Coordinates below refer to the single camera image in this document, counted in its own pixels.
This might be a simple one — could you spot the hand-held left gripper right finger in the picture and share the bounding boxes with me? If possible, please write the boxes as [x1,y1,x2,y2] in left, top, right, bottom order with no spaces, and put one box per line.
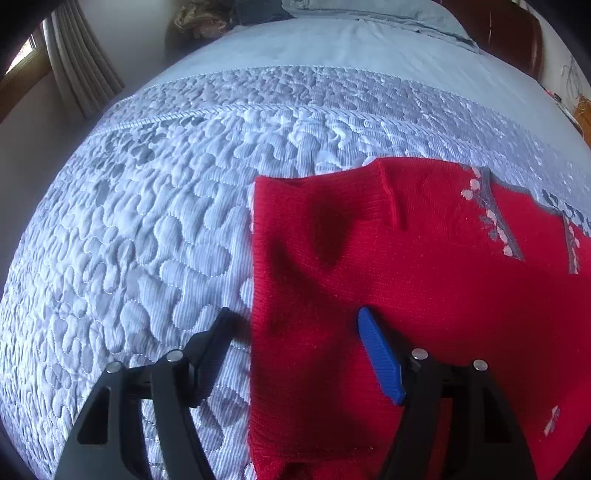
[357,307,539,480]

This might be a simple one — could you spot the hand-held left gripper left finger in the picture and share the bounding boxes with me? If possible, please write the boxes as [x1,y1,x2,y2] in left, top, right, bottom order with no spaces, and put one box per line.
[54,307,238,480]

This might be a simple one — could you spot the red knitted sweater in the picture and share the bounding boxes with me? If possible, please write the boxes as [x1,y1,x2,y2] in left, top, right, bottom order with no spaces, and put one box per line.
[247,157,591,480]

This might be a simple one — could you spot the light blue quilted bedspread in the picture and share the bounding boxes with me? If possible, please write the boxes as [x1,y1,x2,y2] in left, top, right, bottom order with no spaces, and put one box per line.
[0,9,591,480]

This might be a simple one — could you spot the beige curtain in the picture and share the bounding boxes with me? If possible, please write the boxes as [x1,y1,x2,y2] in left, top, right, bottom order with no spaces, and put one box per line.
[44,0,126,121]

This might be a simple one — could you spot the patterned brown cloth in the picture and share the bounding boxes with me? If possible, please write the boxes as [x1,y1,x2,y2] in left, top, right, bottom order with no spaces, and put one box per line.
[173,0,241,41]

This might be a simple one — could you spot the light blue pillow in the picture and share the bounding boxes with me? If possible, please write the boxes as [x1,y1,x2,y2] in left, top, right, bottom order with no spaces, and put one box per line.
[281,0,481,52]

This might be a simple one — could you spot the dark blue cloth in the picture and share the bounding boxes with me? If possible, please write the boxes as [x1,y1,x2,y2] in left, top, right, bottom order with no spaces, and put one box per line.
[233,0,293,25]

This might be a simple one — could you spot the wooden framed window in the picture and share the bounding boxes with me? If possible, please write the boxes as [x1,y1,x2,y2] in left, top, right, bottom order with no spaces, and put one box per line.
[0,23,52,125]

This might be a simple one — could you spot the wooden headboard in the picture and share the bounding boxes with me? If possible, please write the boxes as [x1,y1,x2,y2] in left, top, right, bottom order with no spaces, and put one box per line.
[462,0,546,83]

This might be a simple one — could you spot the thin wall cables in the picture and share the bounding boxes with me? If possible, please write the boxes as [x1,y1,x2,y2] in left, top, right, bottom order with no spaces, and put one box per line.
[556,55,591,137]

